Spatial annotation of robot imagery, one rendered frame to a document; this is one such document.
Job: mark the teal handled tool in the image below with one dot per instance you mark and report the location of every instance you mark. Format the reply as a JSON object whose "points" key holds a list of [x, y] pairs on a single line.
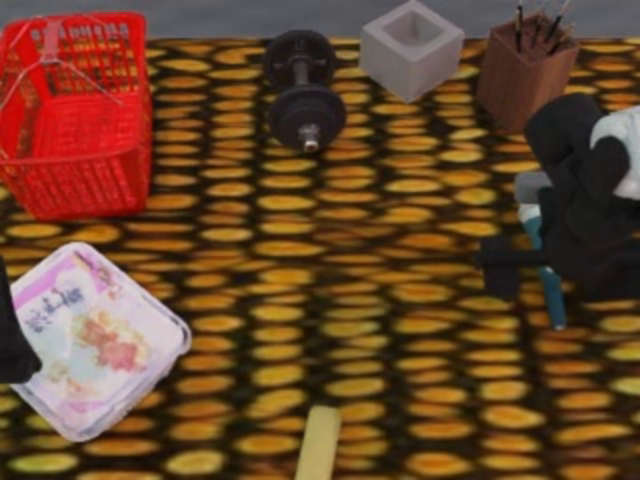
{"points": [[552, 300]]}

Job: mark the clear plastic box printed lid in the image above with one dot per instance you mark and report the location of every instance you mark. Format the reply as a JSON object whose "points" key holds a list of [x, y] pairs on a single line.
{"points": [[95, 340]]}

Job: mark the brown wooden pen holder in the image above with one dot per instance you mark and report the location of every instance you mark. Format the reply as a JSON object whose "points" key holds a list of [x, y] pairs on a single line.
{"points": [[520, 85]]}

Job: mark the red plastic shopping basket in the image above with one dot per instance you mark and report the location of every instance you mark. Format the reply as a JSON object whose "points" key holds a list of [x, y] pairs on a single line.
{"points": [[95, 145]]}

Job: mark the thin dark paint brush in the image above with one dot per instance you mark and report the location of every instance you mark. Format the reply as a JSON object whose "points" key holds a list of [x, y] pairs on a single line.
{"points": [[557, 25], [519, 25]]}

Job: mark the grey square cube container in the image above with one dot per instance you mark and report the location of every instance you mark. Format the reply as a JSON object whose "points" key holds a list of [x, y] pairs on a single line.
{"points": [[411, 70]]}

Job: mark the black iron dumbbell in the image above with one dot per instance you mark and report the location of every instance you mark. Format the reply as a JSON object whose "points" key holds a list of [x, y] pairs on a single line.
{"points": [[306, 116]]}

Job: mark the pale yellow flat stick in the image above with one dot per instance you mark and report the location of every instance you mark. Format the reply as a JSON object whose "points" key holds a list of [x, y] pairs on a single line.
{"points": [[318, 445]]}

